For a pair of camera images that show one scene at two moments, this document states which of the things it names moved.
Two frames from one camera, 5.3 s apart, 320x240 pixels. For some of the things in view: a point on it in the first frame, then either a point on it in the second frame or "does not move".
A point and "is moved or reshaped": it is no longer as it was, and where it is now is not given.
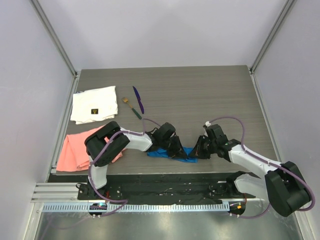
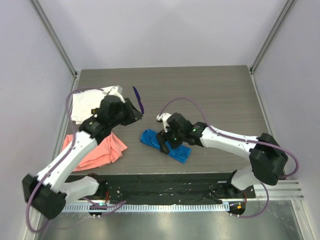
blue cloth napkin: x=164 y=153 is moved or reshaped
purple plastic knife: x=139 y=99 does not move
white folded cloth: x=94 y=104 does not move
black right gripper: x=197 y=152 to x=162 y=139
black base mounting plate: x=174 y=186 does not move
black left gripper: x=178 y=151 to x=134 y=114
